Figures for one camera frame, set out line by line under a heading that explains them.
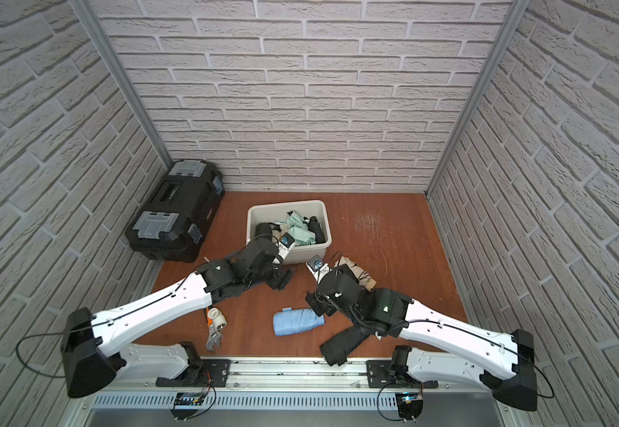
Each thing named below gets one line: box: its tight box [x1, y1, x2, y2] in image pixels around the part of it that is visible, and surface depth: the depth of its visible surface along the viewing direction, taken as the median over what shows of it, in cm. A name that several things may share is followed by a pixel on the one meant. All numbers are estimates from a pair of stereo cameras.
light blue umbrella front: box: [273, 306, 325, 337], surface depth 82 cm
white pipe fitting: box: [207, 307, 228, 331], surface depth 83 cm
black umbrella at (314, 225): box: [302, 215, 327, 244], surface depth 103 cm
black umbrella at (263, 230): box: [254, 222, 273, 241], surface depth 100 cm
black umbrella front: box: [319, 325, 370, 367], surface depth 78 cm
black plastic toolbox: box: [124, 159, 226, 263], surface depth 94 cm
